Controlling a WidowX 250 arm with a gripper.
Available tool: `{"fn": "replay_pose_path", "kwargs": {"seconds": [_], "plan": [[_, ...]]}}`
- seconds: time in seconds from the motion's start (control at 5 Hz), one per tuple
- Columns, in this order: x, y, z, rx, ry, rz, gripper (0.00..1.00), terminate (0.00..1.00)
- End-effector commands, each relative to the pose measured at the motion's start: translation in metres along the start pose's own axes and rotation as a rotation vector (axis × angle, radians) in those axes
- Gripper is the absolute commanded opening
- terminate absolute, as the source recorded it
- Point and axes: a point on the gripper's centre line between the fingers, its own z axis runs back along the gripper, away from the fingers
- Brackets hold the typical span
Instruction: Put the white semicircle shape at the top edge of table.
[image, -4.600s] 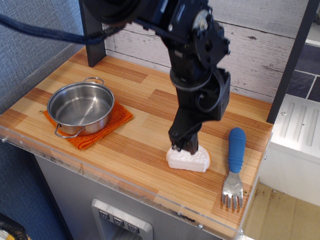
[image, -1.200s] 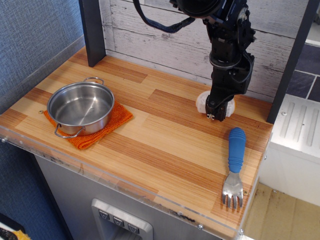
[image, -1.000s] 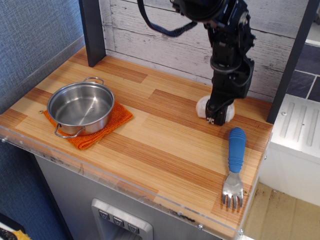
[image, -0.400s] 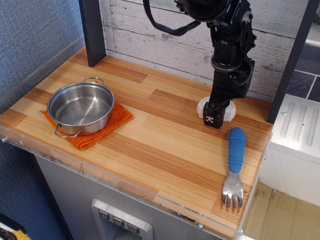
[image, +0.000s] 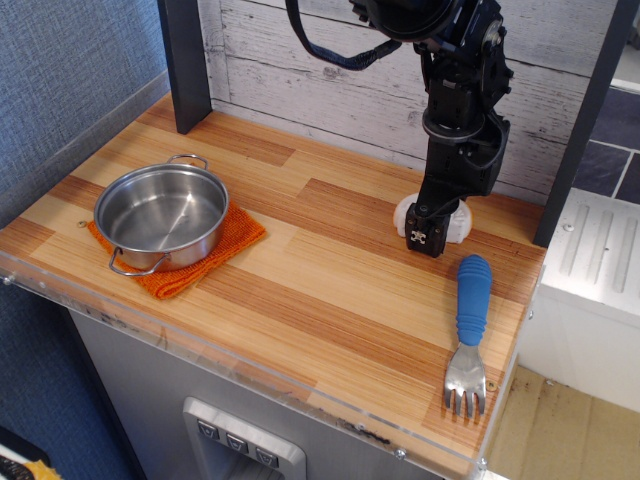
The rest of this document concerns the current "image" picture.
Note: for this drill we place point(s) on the silver dispenser panel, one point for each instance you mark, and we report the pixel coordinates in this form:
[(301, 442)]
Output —
[(228, 447)]

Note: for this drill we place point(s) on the dark post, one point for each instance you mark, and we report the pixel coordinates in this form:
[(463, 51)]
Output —
[(186, 64), (604, 69)]

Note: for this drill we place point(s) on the stainless steel pot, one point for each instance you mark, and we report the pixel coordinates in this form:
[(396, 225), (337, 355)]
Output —
[(163, 217)]

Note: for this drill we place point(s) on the yellow black object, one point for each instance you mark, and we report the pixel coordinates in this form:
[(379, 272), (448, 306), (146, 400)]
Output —
[(25, 461)]

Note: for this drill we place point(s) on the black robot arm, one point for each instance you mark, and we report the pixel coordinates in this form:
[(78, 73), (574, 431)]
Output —
[(461, 47)]

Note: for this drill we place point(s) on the blue handled fork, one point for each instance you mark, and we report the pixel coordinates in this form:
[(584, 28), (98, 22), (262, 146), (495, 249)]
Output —
[(465, 378)]

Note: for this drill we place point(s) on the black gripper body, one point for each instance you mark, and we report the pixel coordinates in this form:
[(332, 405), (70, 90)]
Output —
[(460, 164)]

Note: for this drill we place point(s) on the dark right post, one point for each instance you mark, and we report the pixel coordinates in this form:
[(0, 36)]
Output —
[(604, 69)]

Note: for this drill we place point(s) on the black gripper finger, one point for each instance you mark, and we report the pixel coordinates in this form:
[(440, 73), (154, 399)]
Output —
[(438, 230), (416, 235)]

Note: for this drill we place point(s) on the dark left post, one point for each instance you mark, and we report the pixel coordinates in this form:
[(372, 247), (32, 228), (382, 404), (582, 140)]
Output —
[(186, 64)]

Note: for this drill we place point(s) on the white semicircle cheese shape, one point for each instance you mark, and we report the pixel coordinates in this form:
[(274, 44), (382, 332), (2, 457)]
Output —
[(460, 224)]

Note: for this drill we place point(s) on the orange cloth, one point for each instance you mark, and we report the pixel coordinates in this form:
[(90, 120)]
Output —
[(240, 231)]

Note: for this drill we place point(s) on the white ridged sink unit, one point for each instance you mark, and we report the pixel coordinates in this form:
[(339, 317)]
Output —
[(583, 325)]

